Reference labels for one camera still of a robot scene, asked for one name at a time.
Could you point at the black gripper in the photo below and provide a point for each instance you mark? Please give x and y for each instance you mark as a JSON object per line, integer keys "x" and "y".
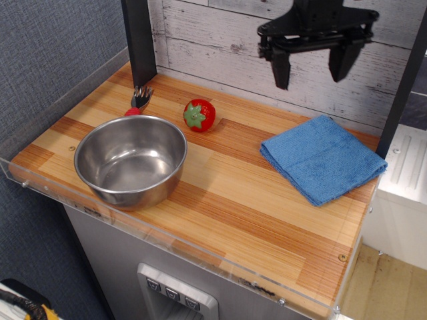
{"x": 312, "y": 26}

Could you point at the blue towel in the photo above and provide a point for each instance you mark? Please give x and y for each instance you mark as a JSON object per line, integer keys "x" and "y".
{"x": 322, "y": 160}

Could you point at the red toy strawberry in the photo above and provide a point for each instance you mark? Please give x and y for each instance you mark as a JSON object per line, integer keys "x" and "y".
{"x": 199, "y": 115}

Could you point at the clear acrylic table guard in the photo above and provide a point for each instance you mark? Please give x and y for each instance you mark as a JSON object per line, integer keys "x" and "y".
{"x": 231, "y": 213}

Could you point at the white toy sink unit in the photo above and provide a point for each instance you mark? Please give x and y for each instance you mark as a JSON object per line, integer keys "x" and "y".
{"x": 396, "y": 222}

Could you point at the stainless steel bowl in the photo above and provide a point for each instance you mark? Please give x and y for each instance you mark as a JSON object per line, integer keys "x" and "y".
{"x": 132, "y": 162}

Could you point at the grey toy fridge cabinet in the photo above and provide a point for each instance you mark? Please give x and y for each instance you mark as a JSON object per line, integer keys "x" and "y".
{"x": 114, "y": 256}

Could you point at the silver dispenser button panel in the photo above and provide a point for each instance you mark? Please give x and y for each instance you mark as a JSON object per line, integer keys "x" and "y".
{"x": 169, "y": 298}

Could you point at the black and yellow object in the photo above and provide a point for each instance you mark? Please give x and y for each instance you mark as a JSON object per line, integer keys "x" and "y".
{"x": 19, "y": 301}

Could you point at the black right frame post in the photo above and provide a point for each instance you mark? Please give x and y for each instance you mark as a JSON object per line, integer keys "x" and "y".
{"x": 404, "y": 89}

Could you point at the black frame post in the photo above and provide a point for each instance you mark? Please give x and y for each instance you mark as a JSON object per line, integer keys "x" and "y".
{"x": 139, "y": 40}
{"x": 404, "y": 89}

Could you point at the red-handled metal spork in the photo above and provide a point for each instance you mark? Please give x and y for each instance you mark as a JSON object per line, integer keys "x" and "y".
{"x": 140, "y": 100}

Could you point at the black left frame post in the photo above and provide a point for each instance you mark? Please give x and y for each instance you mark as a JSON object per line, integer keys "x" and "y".
{"x": 139, "y": 40}

